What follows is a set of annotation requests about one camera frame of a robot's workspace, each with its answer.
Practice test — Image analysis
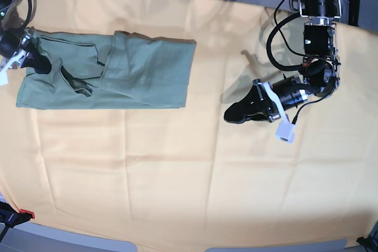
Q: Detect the yellow tablecloth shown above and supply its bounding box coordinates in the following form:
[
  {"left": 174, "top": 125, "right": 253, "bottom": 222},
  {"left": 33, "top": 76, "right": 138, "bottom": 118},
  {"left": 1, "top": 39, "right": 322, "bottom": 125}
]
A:
[{"left": 1, "top": 0, "right": 377, "bottom": 251}]

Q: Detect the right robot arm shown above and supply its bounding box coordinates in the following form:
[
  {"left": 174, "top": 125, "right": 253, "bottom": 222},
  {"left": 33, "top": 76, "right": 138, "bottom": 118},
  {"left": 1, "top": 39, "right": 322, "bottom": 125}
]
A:
[{"left": 1, "top": 0, "right": 51, "bottom": 74}]

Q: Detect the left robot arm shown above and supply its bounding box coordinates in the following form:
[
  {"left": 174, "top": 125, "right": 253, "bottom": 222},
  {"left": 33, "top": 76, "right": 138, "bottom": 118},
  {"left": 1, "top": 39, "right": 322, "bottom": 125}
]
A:
[{"left": 224, "top": 0, "right": 341, "bottom": 124}]

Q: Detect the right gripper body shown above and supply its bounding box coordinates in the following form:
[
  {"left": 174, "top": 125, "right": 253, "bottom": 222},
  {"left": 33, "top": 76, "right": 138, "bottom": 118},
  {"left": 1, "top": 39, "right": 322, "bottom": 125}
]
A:
[{"left": 1, "top": 30, "right": 31, "bottom": 59}]

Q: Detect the green T-shirt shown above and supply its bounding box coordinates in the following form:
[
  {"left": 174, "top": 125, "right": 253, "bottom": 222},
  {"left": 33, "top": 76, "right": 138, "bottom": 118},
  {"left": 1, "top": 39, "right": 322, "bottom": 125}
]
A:
[{"left": 16, "top": 30, "right": 196, "bottom": 110}]

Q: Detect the black corner clamp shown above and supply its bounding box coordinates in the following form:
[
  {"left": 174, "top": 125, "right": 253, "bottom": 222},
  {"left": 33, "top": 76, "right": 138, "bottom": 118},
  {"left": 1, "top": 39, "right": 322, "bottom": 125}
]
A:
[{"left": 357, "top": 236, "right": 378, "bottom": 252}]

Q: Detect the blue red clamp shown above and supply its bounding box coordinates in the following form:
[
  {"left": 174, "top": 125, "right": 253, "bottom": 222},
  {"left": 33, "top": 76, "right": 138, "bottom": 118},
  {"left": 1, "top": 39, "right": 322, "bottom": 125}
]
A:
[{"left": 1, "top": 202, "right": 35, "bottom": 240}]

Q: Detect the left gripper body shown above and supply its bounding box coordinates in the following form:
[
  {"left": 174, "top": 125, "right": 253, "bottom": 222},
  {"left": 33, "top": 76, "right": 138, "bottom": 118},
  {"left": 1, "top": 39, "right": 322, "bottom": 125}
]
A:
[{"left": 271, "top": 75, "right": 308, "bottom": 110}]

